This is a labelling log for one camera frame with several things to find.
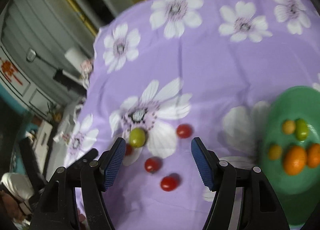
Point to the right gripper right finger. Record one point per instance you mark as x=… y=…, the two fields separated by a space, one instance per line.
x=247 y=190

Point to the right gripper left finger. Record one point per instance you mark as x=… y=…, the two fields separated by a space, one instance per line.
x=57 y=208

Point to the green jujube fruit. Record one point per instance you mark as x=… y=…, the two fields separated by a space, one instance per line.
x=137 y=138

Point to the cherry tomato with stem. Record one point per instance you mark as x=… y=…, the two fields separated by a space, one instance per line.
x=152 y=164

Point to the large orange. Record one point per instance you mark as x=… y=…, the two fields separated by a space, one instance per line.
x=294 y=160

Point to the green plastic plate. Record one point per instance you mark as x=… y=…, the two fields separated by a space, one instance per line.
x=299 y=194

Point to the small yellow fruit lower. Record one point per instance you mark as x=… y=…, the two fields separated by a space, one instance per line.
x=274 y=152

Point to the small yellow fruit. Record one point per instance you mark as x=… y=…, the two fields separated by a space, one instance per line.
x=288 y=127
x=274 y=152

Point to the small yellow fruit upper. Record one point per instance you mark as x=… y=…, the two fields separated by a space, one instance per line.
x=288 y=127

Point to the black desk lamp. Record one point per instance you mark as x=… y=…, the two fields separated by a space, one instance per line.
x=61 y=76

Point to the purple floral tablecloth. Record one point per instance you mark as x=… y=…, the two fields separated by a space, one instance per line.
x=216 y=65

